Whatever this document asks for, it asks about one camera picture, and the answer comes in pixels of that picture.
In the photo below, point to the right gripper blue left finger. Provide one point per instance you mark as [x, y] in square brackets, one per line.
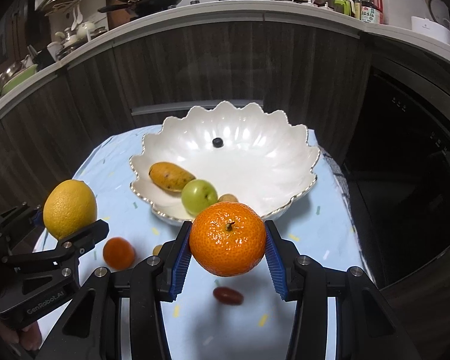
[176, 256]

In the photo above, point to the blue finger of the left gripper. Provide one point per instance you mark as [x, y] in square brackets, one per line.
[38, 219]
[85, 239]

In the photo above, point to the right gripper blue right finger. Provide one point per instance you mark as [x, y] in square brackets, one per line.
[280, 257]

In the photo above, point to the small brown longan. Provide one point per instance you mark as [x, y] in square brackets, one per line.
[228, 197]
[157, 249]

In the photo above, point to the yellow lemon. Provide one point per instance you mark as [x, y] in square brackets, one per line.
[70, 207]

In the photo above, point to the orange tangerine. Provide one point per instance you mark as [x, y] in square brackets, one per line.
[118, 253]
[228, 239]

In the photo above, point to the red cherry tomato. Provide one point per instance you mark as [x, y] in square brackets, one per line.
[228, 296]

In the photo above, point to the green apple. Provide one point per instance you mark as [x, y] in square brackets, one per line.
[197, 195]

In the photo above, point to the yellow mango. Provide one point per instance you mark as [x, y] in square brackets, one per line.
[169, 176]

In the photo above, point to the dark blueberry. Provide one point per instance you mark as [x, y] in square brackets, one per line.
[218, 142]

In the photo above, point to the person's left hand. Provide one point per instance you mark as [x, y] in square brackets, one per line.
[30, 337]

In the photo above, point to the light blue patterned tablecloth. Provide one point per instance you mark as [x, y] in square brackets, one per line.
[240, 317]

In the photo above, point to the white scalloped ceramic bowl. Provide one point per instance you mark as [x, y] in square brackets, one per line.
[266, 162]

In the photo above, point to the checkered dish towel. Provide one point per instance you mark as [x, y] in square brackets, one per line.
[341, 182]

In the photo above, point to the green pot with lid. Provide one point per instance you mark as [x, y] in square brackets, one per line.
[15, 75]

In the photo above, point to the built-in black dishwasher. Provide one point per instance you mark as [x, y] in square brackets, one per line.
[398, 170]

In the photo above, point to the white teapot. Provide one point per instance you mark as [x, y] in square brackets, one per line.
[85, 29]

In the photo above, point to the black frying pan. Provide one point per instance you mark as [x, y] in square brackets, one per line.
[140, 8]

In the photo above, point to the green pitcher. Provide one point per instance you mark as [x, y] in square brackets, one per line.
[345, 7]

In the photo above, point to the soy sauce bottle red cap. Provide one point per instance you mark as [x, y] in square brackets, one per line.
[372, 11]

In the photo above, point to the white electric kettle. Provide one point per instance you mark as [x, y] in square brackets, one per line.
[437, 11]

